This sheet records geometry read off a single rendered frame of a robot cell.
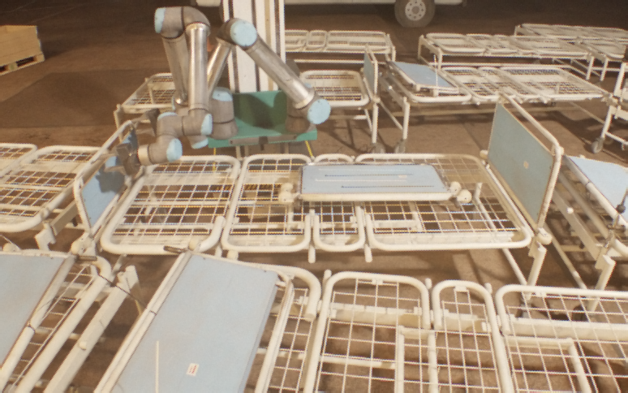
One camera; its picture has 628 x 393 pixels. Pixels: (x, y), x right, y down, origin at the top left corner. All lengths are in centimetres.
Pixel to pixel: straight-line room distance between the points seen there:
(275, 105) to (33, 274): 165
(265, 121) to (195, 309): 160
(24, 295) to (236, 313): 80
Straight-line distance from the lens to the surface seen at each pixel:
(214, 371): 142
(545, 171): 211
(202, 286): 165
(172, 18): 232
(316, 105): 252
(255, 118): 288
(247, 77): 288
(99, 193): 226
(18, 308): 187
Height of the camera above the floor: 165
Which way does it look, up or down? 31 degrees down
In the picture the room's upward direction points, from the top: 1 degrees clockwise
